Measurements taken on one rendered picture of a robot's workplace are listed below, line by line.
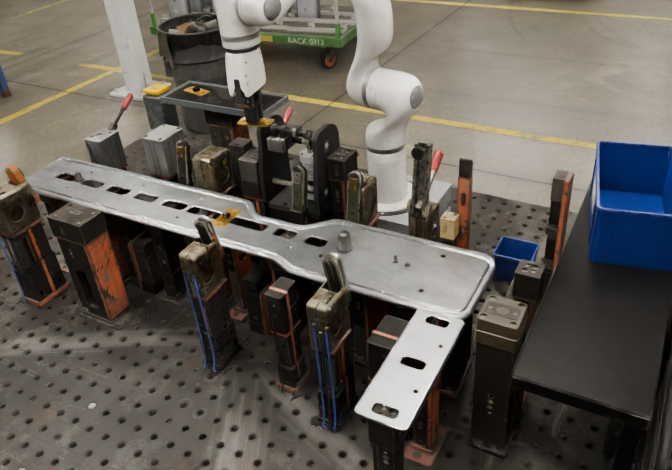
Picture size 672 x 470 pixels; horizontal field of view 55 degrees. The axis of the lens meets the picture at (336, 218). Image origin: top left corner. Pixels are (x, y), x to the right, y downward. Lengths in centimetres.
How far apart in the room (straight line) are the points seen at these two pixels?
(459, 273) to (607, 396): 42
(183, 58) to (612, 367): 359
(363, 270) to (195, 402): 52
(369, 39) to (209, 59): 265
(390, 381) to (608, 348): 38
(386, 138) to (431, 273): 61
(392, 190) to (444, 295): 70
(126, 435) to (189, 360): 25
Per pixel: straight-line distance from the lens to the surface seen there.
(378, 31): 177
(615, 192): 167
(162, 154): 187
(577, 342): 123
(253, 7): 134
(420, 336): 125
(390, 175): 195
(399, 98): 179
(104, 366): 177
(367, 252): 146
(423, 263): 142
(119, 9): 532
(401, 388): 116
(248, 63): 143
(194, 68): 437
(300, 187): 162
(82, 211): 177
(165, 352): 175
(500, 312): 122
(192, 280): 149
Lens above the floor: 186
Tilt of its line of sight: 33 degrees down
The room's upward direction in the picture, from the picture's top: 5 degrees counter-clockwise
